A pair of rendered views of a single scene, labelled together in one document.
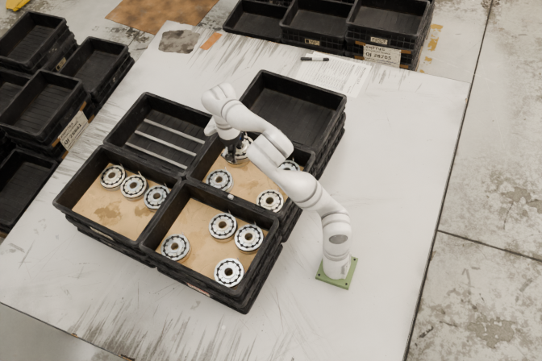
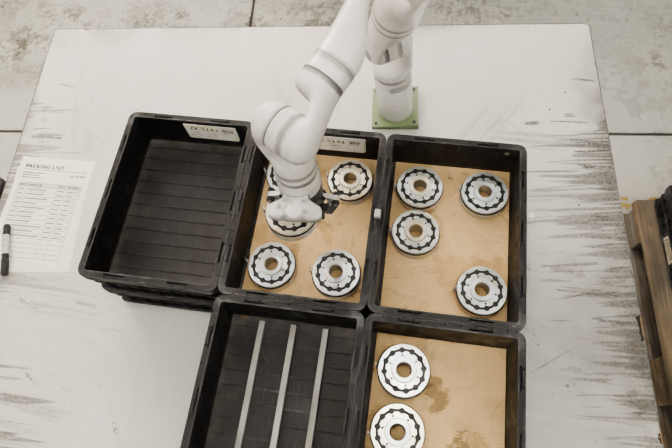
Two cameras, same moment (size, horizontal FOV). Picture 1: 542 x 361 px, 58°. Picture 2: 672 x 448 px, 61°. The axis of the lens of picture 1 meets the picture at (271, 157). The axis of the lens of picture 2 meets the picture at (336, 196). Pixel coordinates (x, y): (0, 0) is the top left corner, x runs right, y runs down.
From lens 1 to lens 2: 1.31 m
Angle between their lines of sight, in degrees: 48
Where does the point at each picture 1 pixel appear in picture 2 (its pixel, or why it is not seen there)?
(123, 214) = (455, 429)
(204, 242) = (447, 257)
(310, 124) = (181, 177)
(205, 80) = not seen: outside the picture
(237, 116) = (354, 35)
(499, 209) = not seen: hidden behind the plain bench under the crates
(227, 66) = (24, 423)
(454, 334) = not seen: hidden behind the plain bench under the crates
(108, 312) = (599, 398)
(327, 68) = (29, 222)
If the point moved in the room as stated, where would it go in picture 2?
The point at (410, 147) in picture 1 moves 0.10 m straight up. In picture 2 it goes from (181, 74) to (170, 51)
